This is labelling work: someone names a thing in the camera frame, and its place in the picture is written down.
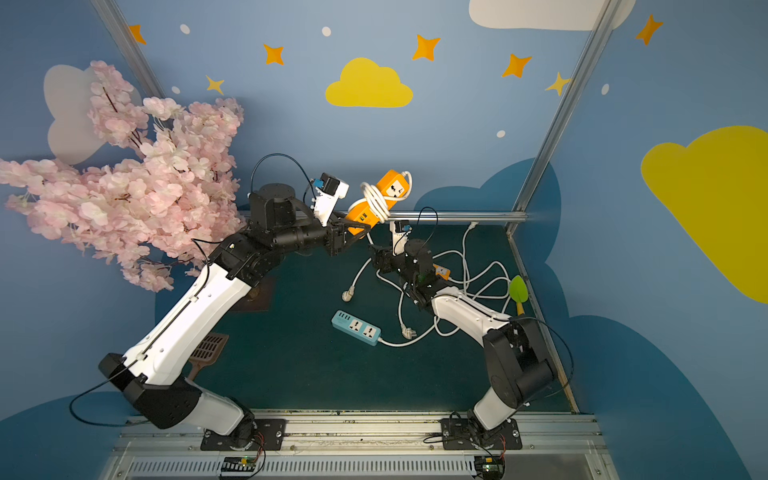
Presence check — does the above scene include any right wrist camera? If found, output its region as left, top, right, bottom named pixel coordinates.
left=389, top=220, right=411, bottom=256

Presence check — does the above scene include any orange power strip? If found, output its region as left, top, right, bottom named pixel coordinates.
left=434, top=264, right=451, bottom=281
left=345, top=170, right=413, bottom=227

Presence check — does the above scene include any pink cherry blossom tree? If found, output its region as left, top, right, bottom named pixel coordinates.
left=1, top=61, right=244, bottom=292

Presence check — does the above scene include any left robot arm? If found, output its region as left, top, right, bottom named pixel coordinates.
left=99, top=183, right=378, bottom=445

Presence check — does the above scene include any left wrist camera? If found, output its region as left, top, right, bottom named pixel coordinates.
left=312, top=173, right=349, bottom=227

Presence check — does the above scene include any white cord of far strip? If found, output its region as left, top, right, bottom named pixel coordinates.
left=434, top=221, right=517, bottom=337

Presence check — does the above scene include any controller board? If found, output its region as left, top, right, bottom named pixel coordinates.
left=473, top=456, right=505, bottom=480
left=219, top=456, right=259, bottom=479

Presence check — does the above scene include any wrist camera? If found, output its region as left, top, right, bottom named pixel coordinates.
left=389, top=220, right=411, bottom=256
left=312, top=173, right=349, bottom=227

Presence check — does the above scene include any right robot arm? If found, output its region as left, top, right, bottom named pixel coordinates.
left=369, top=240, right=558, bottom=432

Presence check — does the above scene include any green toy shovel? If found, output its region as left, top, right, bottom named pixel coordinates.
left=508, top=275, right=529, bottom=316

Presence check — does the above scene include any left controller board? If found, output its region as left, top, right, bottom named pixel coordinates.
left=219, top=456, right=259, bottom=479

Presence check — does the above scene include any teal power strip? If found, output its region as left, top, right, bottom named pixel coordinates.
left=331, top=310, right=381, bottom=346

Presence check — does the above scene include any right controller board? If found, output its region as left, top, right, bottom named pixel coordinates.
left=473, top=456, right=505, bottom=480

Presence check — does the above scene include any brown toy spatula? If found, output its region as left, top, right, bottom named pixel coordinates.
left=187, top=332, right=230, bottom=381

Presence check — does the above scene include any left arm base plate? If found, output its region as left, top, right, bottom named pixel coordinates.
left=200, top=418, right=287, bottom=452

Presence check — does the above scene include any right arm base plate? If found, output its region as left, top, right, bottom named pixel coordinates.
left=439, top=416, right=523, bottom=451

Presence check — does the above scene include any white cord of teal strip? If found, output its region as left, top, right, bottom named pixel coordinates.
left=377, top=281, right=457, bottom=348

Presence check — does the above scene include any aluminium front rail frame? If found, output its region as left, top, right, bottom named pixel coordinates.
left=100, top=410, right=619, bottom=479

